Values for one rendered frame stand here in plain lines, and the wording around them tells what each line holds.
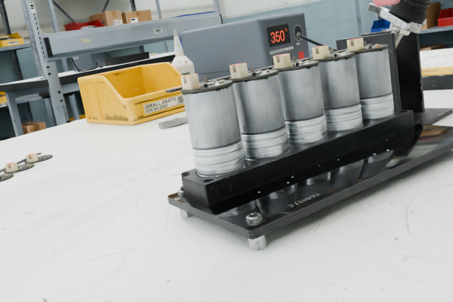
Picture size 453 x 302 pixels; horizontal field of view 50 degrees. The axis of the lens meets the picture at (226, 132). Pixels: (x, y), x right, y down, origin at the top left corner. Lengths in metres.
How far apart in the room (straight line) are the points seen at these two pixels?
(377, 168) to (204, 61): 0.51
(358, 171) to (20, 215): 0.20
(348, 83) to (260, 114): 0.06
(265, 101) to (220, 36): 0.46
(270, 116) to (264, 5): 5.86
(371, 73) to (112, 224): 0.16
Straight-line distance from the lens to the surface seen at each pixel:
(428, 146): 0.27
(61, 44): 2.77
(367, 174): 0.24
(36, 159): 0.47
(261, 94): 0.24
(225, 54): 0.70
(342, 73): 0.27
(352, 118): 0.28
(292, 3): 5.84
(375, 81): 0.30
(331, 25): 5.56
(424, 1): 0.35
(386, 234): 0.20
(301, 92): 0.26
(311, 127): 0.26
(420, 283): 0.17
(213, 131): 0.22
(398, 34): 0.36
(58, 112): 2.80
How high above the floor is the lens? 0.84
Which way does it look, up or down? 11 degrees down
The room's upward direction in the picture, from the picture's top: 10 degrees counter-clockwise
